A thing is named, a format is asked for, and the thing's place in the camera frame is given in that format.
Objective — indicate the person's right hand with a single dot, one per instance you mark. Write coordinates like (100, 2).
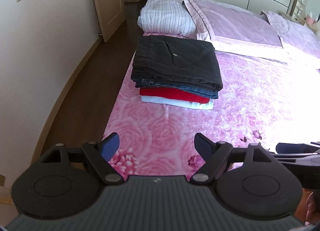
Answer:
(312, 214)

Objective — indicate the pink pillow right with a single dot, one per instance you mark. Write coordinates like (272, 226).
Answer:
(297, 40)

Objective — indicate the pink pillow left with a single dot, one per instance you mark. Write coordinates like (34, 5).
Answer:
(233, 31)

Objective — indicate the folded blue jeans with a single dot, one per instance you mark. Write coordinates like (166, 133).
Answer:
(149, 84)

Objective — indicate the pink floral bedspread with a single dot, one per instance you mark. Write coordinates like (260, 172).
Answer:
(265, 101)

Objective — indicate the folded red garment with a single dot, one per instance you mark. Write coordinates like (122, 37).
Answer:
(172, 93)

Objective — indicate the wooden door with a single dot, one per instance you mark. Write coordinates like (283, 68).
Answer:
(111, 14)

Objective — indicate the pink pillow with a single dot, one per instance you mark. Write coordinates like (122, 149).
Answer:
(297, 40)
(233, 31)

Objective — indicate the dressing table with mirror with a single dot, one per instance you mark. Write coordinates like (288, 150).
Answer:
(304, 12)

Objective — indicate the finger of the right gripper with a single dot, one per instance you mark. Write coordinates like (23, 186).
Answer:
(289, 148)

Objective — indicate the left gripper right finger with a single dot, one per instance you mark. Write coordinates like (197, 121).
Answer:
(219, 156)

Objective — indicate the black trousers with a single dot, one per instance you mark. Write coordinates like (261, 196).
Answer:
(186, 62)

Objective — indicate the white striped folded quilt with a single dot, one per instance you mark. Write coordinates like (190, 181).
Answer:
(167, 17)

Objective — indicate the folded white garment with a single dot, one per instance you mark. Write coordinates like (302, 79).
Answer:
(179, 103)

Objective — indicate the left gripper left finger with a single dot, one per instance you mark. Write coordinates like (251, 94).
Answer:
(88, 164)

